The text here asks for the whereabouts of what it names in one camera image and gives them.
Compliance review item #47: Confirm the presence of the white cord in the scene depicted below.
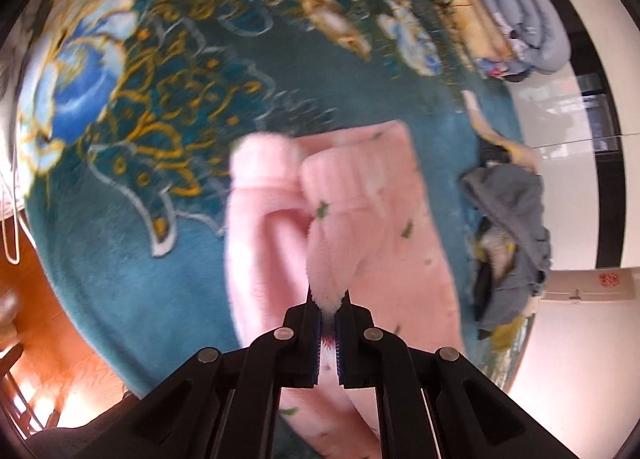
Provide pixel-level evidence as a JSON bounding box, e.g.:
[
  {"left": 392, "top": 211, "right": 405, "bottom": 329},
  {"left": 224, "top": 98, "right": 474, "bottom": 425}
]
[{"left": 0, "top": 154, "right": 32, "bottom": 265}]

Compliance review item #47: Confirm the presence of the dark cloth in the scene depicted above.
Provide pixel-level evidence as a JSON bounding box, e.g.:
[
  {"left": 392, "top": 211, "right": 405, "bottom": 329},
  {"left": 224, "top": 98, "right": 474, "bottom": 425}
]
[{"left": 25, "top": 391, "right": 142, "bottom": 459}]

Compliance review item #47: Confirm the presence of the beige knit garment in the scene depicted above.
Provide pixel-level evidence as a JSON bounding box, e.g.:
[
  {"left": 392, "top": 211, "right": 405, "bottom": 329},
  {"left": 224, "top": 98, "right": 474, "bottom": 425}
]
[{"left": 462, "top": 89, "right": 539, "bottom": 170}]

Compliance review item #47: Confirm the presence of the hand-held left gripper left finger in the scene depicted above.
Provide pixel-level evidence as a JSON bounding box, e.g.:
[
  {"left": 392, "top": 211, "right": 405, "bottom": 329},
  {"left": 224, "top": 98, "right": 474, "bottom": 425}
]
[{"left": 75, "top": 287, "right": 323, "bottom": 459}]

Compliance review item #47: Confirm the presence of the grey garment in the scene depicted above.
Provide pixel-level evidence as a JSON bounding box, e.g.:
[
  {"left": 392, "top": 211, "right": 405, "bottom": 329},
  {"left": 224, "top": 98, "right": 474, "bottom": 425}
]
[{"left": 460, "top": 166, "right": 553, "bottom": 340}]

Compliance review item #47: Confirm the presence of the white and black wardrobe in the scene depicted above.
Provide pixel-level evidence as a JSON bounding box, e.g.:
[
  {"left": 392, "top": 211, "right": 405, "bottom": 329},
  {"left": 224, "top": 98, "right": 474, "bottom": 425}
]
[{"left": 500, "top": 0, "right": 632, "bottom": 271}]

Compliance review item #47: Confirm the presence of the folded floral quilt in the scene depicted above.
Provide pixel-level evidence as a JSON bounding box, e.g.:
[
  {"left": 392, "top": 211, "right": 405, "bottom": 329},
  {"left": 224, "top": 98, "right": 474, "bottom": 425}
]
[{"left": 431, "top": 0, "right": 531, "bottom": 82}]

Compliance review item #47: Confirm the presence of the wooden chair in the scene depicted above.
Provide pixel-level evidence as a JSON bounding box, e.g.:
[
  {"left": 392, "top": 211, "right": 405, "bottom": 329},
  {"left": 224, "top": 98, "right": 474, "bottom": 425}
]
[{"left": 0, "top": 289, "right": 28, "bottom": 435}]

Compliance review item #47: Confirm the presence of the folded grey-blue quilt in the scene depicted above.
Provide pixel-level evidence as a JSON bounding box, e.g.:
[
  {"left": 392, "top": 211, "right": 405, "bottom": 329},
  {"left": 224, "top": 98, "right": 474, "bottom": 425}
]
[{"left": 455, "top": 0, "right": 571, "bottom": 74}]

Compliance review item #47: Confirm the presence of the teal floral blanket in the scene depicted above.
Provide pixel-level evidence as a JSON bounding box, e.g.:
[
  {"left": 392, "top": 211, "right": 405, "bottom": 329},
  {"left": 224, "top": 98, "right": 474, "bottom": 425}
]
[{"left": 15, "top": 0, "right": 538, "bottom": 397}]

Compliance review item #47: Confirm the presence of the yellow garment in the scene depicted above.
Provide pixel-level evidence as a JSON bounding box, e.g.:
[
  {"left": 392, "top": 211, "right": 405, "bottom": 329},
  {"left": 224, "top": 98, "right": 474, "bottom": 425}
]
[{"left": 472, "top": 231, "right": 528, "bottom": 355}]

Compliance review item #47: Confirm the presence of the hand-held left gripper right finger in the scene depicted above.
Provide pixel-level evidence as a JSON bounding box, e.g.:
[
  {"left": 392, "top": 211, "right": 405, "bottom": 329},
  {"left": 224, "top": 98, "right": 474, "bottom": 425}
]
[{"left": 335, "top": 287, "right": 581, "bottom": 459}]

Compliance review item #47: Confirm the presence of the pink fleece garment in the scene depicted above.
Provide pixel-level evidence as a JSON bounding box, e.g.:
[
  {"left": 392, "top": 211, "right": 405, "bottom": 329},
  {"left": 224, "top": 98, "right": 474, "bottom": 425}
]
[{"left": 222, "top": 120, "right": 463, "bottom": 459}]

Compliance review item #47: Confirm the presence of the beige door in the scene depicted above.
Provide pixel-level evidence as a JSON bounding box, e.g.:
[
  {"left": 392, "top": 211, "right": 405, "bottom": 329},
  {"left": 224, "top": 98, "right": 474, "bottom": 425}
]
[{"left": 542, "top": 269, "right": 639, "bottom": 306}]

